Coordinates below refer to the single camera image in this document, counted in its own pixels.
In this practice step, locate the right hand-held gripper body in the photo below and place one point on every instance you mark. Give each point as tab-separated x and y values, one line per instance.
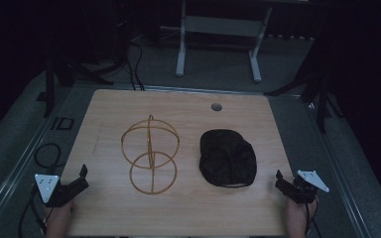
306	190

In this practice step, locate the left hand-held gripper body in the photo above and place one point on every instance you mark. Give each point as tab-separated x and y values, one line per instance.
47	185

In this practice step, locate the black cap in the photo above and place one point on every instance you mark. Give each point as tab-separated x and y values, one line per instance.
227	158

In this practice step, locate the person's right hand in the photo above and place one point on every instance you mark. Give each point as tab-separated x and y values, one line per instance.
296	213

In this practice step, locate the person's left hand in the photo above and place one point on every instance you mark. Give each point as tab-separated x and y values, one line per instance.
61	214

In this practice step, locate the black tripod stand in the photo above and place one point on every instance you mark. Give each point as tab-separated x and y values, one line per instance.
49	89
322	99

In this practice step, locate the round grey table grommet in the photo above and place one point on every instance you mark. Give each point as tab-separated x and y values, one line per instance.
216	106

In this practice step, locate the white metal stand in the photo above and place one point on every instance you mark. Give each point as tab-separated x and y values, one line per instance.
218	25

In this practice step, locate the metal floor rail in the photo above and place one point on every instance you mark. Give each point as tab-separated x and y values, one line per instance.
340	172
20	168

